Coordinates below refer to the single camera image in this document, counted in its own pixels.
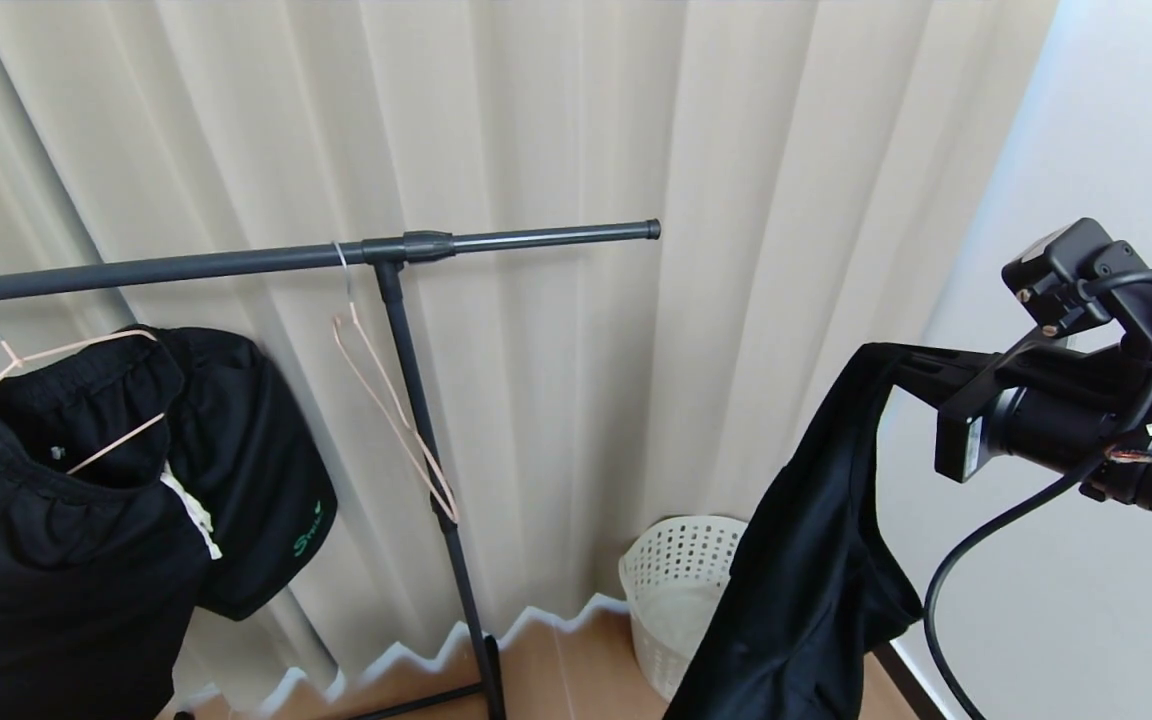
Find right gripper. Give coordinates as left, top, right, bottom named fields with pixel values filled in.
left=936, top=370, right=1152, bottom=539

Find heap of clothes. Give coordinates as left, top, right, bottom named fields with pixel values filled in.
left=664, top=343, right=937, bottom=720

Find pink clothes hanger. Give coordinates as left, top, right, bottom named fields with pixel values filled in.
left=331, top=243, right=460, bottom=524
left=0, top=275, right=167, bottom=476

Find black shorts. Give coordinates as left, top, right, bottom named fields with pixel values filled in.
left=0, top=325, right=339, bottom=720

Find white laundry basket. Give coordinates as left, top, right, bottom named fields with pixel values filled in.
left=619, top=515, right=749, bottom=701

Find black clothes rack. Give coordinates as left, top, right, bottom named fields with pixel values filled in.
left=0, top=220, right=662, bottom=720

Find beige curtain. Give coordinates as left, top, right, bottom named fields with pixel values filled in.
left=0, top=0, right=1057, bottom=706

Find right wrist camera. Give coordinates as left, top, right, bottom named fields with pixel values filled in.
left=1001, top=218, right=1152, bottom=366

